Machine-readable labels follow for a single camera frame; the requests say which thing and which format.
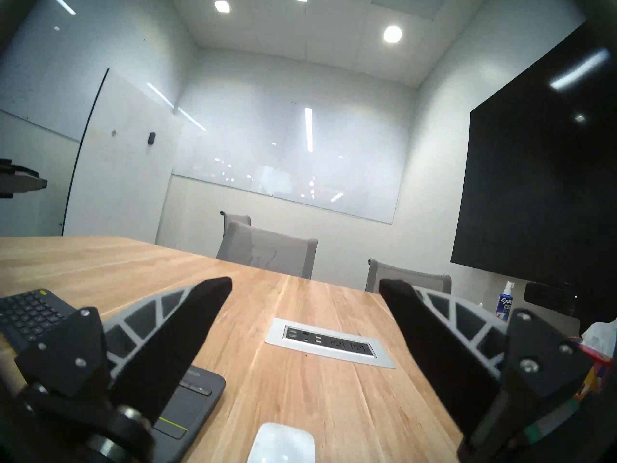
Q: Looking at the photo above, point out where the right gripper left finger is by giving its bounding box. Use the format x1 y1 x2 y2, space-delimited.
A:
16 276 233 424

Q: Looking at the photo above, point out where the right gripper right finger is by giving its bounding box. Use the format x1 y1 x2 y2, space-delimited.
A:
379 278 594 462

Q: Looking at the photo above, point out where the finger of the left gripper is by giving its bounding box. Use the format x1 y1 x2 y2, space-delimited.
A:
0 158 48 200

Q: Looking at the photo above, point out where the white wireless mouse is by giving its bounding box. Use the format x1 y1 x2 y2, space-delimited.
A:
247 422 316 463

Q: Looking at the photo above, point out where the whiteboard cleaner spray bottle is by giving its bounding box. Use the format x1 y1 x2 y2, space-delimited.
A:
496 281 515 322

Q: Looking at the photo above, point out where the grey fabric chair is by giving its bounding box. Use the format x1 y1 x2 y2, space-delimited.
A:
365 258 452 295

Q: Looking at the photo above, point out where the silver table power outlet panel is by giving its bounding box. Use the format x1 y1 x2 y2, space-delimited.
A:
265 317 396 369

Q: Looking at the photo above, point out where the black video sound bar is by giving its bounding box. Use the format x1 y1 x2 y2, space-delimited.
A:
524 281 617 323

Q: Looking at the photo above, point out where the wide grey mesh chair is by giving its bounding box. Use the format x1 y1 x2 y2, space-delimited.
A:
216 221 319 280

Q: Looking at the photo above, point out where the red floral tissue box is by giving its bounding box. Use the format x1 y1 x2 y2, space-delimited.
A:
574 341 615 400

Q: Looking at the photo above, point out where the white tissue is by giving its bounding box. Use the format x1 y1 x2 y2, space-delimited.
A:
581 317 617 356

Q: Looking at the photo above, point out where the wall glass whiteboard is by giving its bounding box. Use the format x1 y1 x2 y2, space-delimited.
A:
171 93 410 225
0 0 111 142

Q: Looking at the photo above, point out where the black wireless keyboard with touchpad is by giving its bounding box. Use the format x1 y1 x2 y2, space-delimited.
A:
0 288 227 463

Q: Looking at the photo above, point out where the large black wall screen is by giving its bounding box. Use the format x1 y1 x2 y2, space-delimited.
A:
451 18 617 299

